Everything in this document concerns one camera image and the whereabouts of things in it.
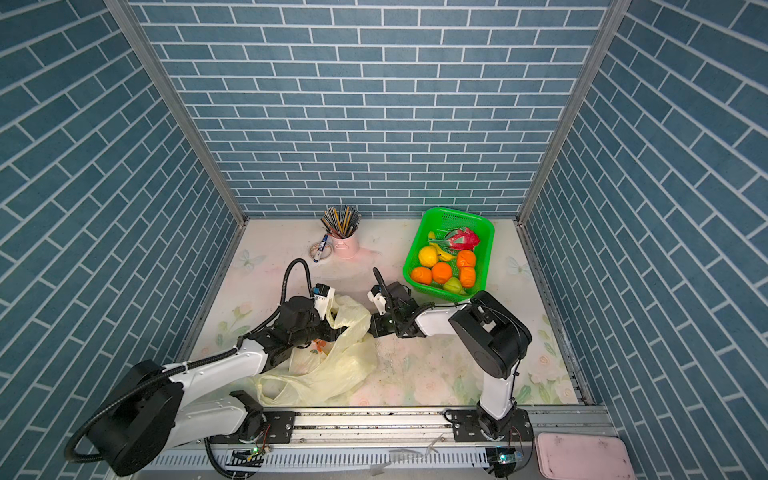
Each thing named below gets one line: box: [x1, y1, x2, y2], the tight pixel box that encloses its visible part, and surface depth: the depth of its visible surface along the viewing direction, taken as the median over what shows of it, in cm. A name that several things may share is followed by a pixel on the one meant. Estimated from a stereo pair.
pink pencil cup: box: [332, 231, 359, 259], surface depth 105 cm
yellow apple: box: [418, 245, 438, 268], surface depth 104 cm
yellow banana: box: [430, 242, 457, 261], surface depth 107 cm
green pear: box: [443, 276, 467, 296], surface depth 96 cm
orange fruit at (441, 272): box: [431, 262, 452, 284], surface depth 101 cm
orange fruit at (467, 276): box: [460, 266, 476, 288], surface depth 99 cm
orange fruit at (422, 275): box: [411, 267, 432, 285], surface depth 98 cm
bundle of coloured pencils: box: [320, 206, 362, 239], surface depth 104 cm
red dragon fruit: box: [428, 227, 480, 252], surface depth 108 cm
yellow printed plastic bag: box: [257, 295, 378, 405], surface depth 75 cm
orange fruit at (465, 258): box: [456, 250, 476, 267], surface depth 105 cm
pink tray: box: [535, 432, 637, 480], surface depth 70 cm
